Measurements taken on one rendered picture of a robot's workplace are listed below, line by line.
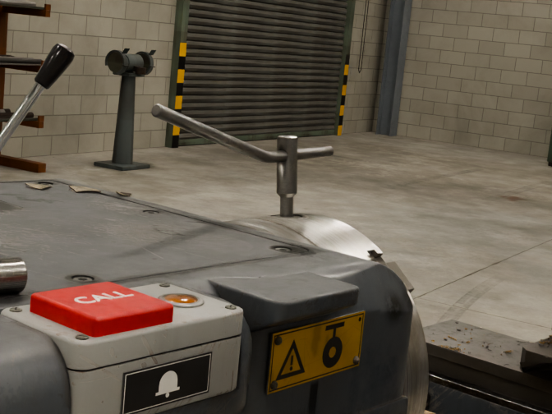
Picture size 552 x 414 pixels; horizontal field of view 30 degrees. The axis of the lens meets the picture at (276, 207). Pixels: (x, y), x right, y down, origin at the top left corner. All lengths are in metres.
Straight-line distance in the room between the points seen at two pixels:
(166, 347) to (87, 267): 0.14
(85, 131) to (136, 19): 1.38
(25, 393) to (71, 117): 10.13
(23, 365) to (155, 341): 0.08
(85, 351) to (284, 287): 0.20
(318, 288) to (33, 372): 0.24
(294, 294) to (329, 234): 0.36
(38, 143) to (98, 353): 9.79
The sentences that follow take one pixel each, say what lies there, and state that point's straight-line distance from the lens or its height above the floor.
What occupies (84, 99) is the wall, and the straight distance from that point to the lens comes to 10.77.
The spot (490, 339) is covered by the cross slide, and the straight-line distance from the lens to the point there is 1.73.
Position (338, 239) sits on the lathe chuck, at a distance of 1.05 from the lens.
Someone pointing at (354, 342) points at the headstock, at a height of 1.20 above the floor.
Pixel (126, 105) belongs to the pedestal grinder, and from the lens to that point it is 9.91.
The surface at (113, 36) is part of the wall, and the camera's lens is 11.04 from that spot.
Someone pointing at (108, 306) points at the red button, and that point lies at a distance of 0.59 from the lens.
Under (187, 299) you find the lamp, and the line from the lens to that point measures 0.65.
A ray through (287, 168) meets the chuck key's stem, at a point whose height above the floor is 1.29.
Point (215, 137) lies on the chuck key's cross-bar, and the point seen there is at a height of 1.33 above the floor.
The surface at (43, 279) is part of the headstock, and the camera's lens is 0.69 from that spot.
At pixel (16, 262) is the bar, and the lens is 0.65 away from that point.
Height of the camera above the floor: 1.43
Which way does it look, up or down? 10 degrees down
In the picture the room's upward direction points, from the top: 6 degrees clockwise
